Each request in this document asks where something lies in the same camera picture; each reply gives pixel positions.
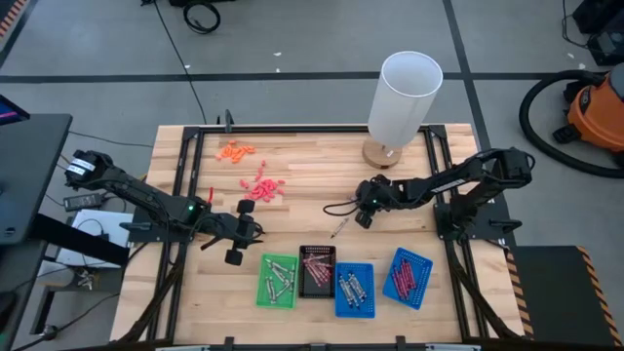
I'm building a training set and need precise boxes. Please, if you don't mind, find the monitor with blue screen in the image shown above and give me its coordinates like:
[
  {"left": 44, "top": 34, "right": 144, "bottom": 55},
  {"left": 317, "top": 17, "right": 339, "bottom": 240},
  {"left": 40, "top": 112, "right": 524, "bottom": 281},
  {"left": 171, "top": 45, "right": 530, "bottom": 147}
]
[{"left": 0, "top": 95, "right": 31, "bottom": 127}]

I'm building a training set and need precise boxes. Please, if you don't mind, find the green plastic basket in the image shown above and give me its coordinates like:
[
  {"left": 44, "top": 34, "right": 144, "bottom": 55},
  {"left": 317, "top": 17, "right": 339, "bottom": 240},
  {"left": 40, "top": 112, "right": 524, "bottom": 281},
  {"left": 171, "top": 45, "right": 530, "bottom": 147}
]
[{"left": 255, "top": 253, "right": 300, "bottom": 310}]

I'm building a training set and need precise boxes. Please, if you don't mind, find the coiled black cable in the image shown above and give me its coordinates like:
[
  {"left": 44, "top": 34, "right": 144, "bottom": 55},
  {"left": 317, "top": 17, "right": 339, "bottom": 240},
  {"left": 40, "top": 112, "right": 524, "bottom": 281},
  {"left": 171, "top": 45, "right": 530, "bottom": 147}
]
[{"left": 182, "top": 1, "right": 222, "bottom": 35}]

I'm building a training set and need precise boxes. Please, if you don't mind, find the bunch of keys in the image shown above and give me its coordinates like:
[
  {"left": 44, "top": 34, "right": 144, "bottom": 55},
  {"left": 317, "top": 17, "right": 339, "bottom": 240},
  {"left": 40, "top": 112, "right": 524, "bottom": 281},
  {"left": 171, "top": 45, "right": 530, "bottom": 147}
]
[{"left": 75, "top": 270, "right": 98, "bottom": 293}]

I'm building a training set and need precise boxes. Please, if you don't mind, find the pink crayon pieces heap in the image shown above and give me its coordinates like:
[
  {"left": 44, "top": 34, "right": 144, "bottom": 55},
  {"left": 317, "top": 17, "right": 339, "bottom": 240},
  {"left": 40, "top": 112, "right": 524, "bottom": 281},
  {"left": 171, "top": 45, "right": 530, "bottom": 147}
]
[{"left": 239, "top": 177, "right": 287, "bottom": 203}]

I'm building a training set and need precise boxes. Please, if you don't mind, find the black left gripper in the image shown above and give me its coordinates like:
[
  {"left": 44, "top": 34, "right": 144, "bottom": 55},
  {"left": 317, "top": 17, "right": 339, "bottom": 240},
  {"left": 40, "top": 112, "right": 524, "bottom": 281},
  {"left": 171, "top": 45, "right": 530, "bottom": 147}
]
[{"left": 209, "top": 198, "right": 266, "bottom": 267}]

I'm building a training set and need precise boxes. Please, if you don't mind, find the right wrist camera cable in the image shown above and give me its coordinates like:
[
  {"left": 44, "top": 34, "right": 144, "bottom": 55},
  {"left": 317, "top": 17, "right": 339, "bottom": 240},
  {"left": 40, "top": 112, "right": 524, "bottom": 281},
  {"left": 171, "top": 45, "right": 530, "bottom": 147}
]
[{"left": 322, "top": 197, "right": 363, "bottom": 217}]

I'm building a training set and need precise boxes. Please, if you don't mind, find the black desk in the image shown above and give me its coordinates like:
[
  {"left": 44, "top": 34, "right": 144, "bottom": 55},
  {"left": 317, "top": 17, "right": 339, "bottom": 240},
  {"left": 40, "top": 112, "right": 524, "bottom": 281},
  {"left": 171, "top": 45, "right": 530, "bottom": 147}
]
[{"left": 0, "top": 113, "right": 73, "bottom": 247}]

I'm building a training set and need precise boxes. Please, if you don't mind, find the black cable bundle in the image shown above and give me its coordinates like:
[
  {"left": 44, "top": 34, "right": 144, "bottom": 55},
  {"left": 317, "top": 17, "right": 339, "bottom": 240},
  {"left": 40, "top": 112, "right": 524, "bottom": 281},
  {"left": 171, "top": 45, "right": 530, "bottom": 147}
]
[
  {"left": 446, "top": 241, "right": 518, "bottom": 340},
  {"left": 119, "top": 241, "right": 189, "bottom": 342}
]

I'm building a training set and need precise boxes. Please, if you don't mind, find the black equipment case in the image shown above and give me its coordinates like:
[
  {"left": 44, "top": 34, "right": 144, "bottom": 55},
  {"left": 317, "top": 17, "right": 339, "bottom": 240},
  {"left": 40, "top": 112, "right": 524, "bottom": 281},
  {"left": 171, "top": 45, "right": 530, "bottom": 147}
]
[{"left": 572, "top": 0, "right": 624, "bottom": 67}]

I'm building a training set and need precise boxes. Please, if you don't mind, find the black aluminium table frame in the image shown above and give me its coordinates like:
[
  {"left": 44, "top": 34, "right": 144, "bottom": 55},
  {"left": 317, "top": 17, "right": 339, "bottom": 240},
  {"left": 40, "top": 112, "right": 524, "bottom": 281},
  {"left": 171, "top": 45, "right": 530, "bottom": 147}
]
[{"left": 116, "top": 124, "right": 526, "bottom": 347}]

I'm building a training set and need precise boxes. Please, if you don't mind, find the blue plastic basket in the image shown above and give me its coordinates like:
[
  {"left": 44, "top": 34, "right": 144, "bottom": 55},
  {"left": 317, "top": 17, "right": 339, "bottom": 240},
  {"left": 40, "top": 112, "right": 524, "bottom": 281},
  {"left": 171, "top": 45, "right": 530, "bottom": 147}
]
[
  {"left": 333, "top": 261, "right": 376, "bottom": 320},
  {"left": 381, "top": 247, "right": 435, "bottom": 312}
]

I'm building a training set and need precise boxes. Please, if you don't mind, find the black mat with hazard stripes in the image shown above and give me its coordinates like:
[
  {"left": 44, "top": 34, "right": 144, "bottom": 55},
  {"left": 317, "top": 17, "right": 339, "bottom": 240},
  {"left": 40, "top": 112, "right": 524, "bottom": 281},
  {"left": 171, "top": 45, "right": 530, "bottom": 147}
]
[{"left": 504, "top": 245, "right": 624, "bottom": 348}]

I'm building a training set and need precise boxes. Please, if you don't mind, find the long black floor cable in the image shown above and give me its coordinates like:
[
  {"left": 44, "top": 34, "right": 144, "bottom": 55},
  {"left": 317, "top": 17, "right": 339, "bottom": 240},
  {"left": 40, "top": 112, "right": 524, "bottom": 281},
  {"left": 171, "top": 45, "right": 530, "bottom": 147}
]
[{"left": 153, "top": 0, "right": 210, "bottom": 126}]

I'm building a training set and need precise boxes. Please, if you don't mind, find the white paper sheet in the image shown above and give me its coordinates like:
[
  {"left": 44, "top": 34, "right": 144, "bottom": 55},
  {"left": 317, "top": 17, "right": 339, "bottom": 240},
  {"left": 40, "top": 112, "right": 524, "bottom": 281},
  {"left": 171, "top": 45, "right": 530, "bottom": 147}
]
[{"left": 55, "top": 209, "right": 136, "bottom": 269}]

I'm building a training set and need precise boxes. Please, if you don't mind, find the black plastic basket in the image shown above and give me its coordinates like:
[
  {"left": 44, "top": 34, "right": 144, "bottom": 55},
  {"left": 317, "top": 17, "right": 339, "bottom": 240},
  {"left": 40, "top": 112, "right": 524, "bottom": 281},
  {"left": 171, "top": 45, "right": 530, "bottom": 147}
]
[{"left": 297, "top": 245, "right": 338, "bottom": 300}]

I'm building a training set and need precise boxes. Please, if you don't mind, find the orange crayon pieces heap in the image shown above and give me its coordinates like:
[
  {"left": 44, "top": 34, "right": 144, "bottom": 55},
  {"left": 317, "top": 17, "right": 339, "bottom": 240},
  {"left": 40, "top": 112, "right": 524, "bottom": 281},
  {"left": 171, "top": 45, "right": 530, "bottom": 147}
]
[{"left": 214, "top": 139, "right": 257, "bottom": 164}]

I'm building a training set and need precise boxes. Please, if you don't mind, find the white shade wooden base lamp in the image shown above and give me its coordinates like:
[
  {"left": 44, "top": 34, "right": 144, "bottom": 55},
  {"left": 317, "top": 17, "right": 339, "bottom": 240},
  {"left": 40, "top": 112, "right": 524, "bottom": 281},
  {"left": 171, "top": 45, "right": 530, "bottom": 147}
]
[{"left": 361, "top": 50, "right": 445, "bottom": 171}]

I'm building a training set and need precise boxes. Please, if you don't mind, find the black power brick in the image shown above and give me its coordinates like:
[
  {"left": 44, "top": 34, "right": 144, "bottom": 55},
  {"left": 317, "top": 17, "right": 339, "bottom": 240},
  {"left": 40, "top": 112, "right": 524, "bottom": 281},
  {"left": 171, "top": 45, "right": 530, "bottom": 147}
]
[{"left": 62, "top": 192, "right": 104, "bottom": 213}]

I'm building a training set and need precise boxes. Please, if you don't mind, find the orange shop vacuum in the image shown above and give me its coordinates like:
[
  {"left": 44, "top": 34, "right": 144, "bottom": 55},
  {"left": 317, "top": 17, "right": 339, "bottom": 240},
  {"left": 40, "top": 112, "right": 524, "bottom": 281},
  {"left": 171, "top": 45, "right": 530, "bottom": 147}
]
[
  {"left": 552, "top": 61, "right": 624, "bottom": 170},
  {"left": 518, "top": 69, "right": 624, "bottom": 179}
]

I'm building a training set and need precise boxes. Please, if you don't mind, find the black desk crossbar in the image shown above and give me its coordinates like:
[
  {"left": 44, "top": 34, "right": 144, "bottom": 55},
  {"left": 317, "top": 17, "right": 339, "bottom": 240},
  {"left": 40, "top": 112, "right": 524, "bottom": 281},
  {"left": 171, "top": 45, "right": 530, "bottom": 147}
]
[{"left": 29, "top": 213, "right": 131, "bottom": 268}]

